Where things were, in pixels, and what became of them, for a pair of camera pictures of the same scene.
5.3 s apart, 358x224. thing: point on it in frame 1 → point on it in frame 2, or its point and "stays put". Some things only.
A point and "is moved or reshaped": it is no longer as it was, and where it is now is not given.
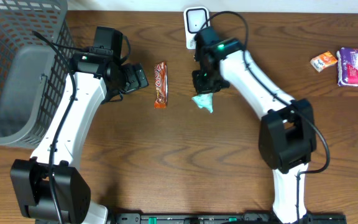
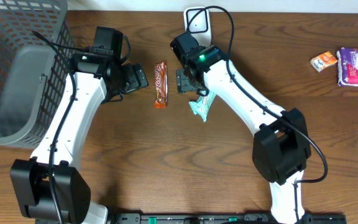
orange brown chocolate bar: [161, 84] stays put
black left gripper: [137, 78] stays put
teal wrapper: [204, 100] is moved or reshaped
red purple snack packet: [357, 67] stays put
